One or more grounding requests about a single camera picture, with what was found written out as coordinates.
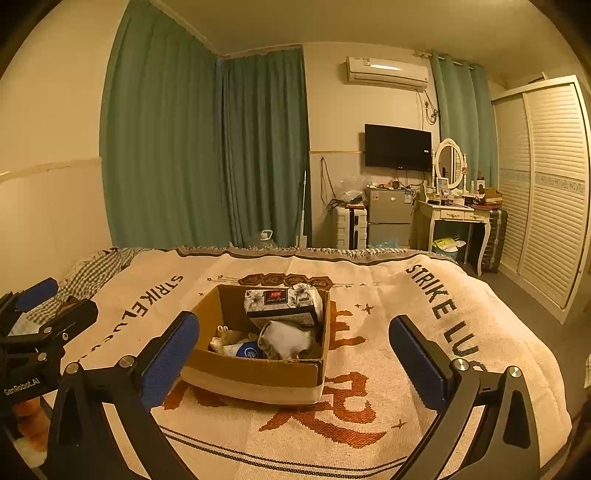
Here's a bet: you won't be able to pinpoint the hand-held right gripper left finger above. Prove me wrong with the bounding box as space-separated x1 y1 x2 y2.
46 311 200 480

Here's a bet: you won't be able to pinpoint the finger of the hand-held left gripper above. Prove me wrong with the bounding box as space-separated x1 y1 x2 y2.
18 299 99 354
0 277 60 337

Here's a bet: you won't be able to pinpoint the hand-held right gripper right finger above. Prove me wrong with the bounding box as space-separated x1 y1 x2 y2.
389 315 541 480

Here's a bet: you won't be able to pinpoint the cream lace cloth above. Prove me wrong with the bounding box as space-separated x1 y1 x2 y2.
209 324 260 356

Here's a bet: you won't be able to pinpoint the brown cardboard box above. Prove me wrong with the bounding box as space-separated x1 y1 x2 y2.
180 284 331 407

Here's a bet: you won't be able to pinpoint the white sock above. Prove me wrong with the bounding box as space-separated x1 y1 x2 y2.
257 320 315 361

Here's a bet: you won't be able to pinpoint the floral tissue pack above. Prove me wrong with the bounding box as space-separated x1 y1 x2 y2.
244 287 324 329
292 283 330 324

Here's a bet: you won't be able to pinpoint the person's left hand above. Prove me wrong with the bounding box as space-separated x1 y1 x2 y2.
11 398 49 450

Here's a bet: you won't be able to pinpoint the plaid bedding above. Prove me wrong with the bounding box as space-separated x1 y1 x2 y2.
9 247 148 333

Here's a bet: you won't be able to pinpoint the printed beige blanket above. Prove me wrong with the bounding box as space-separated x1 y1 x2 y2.
0 244 573 480

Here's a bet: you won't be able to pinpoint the yellow bag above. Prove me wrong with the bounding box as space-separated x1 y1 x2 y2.
431 236 467 254

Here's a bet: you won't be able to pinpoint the dark suitcase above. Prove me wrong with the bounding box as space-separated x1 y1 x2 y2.
480 208 509 273

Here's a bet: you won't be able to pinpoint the small grey fridge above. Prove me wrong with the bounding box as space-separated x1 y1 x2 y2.
365 187 411 247

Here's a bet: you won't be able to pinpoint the white dressing table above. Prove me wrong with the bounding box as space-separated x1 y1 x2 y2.
416 198 497 277

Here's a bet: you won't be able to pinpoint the white suitcase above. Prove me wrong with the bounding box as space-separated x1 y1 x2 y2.
335 205 368 250

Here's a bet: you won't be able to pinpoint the white mop pole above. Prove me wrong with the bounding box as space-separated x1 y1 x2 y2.
295 168 310 247

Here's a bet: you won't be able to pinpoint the clear plastic bag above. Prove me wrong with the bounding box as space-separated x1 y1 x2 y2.
337 175 368 206

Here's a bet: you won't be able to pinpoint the oval white vanity mirror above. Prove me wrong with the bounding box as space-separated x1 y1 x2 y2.
434 139 467 192

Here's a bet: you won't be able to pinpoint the wide green curtain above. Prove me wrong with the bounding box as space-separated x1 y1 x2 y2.
100 0 227 250

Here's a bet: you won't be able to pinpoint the white louvred wardrobe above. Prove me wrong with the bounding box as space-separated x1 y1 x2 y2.
490 76 591 324

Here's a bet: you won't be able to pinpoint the narrow green curtain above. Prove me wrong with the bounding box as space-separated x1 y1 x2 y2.
431 51 499 190

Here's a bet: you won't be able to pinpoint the white air conditioner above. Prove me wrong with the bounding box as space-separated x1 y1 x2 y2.
345 56 430 90

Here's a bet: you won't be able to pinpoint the dark wall cables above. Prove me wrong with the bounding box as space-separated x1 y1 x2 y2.
321 157 338 208

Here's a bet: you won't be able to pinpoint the black wall television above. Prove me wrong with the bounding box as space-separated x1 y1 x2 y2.
364 124 433 171

